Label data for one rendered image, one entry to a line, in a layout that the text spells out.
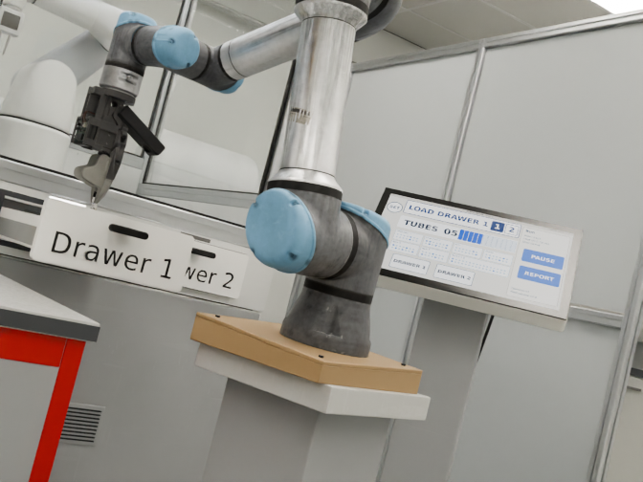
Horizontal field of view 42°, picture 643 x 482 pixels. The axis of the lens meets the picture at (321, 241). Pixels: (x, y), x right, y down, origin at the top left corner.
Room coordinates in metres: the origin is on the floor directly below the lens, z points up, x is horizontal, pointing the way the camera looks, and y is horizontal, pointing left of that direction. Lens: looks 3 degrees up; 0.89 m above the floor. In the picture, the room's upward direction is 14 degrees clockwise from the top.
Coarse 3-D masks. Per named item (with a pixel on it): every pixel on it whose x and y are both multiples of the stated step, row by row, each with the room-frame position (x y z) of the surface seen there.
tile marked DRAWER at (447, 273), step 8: (440, 264) 2.03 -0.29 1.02; (440, 272) 2.02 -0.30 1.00; (448, 272) 2.02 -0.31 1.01; (456, 272) 2.02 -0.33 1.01; (464, 272) 2.02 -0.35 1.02; (472, 272) 2.02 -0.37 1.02; (448, 280) 2.00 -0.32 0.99; (456, 280) 2.00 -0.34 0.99; (464, 280) 2.00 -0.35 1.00; (472, 280) 2.00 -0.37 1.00
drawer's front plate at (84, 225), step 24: (48, 216) 1.45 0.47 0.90; (72, 216) 1.47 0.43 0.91; (96, 216) 1.50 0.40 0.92; (48, 240) 1.45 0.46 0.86; (72, 240) 1.48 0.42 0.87; (96, 240) 1.50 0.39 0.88; (120, 240) 1.53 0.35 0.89; (144, 240) 1.55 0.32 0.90; (168, 240) 1.58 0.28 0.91; (192, 240) 1.61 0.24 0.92; (72, 264) 1.48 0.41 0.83; (96, 264) 1.51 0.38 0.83; (120, 264) 1.53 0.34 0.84; (144, 264) 1.56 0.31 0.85; (168, 288) 1.59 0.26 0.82
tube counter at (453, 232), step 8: (448, 232) 2.11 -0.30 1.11; (456, 232) 2.11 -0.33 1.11; (464, 232) 2.11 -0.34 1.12; (472, 232) 2.11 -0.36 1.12; (464, 240) 2.09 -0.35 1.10; (472, 240) 2.09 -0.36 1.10; (480, 240) 2.09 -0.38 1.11; (488, 240) 2.09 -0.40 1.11; (496, 240) 2.09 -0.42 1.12; (504, 240) 2.09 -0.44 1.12; (512, 240) 2.08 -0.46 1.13; (496, 248) 2.07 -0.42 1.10; (504, 248) 2.07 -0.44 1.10; (512, 248) 2.07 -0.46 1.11
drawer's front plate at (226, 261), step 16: (192, 256) 1.97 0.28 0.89; (224, 256) 2.01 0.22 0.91; (240, 256) 2.04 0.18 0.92; (208, 272) 2.00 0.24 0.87; (224, 272) 2.02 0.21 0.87; (240, 272) 2.04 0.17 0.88; (192, 288) 1.98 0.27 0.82; (208, 288) 2.00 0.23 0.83; (224, 288) 2.03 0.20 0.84; (240, 288) 2.05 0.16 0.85
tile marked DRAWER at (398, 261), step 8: (392, 256) 2.06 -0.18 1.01; (400, 256) 2.05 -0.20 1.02; (408, 256) 2.05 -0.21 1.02; (392, 264) 2.04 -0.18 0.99; (400, 264) 2.04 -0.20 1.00; (408, 264) 2.04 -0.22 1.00; (416, 264) 2.04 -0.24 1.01; (424, 264) 2.04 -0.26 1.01; (416, 272) 2.02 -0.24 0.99; (424, 272) 2.02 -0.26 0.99
